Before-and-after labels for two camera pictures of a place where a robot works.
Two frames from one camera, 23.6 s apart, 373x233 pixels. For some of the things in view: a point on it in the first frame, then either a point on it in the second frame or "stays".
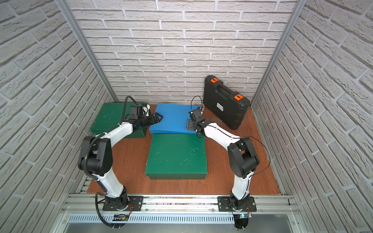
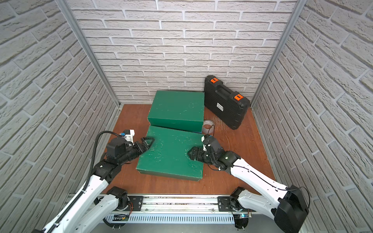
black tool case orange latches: x=226 y=106 stays
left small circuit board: x=121 y=217 stays
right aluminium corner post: x=279 y=51 stays
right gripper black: x=189 y=124 -> x=199 y=151
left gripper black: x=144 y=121 -> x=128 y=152
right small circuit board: x=242 y=216 stays
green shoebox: x=177 y=156 -> x=178 y=110
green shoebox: x=111 y=114 -> x=168 y=154
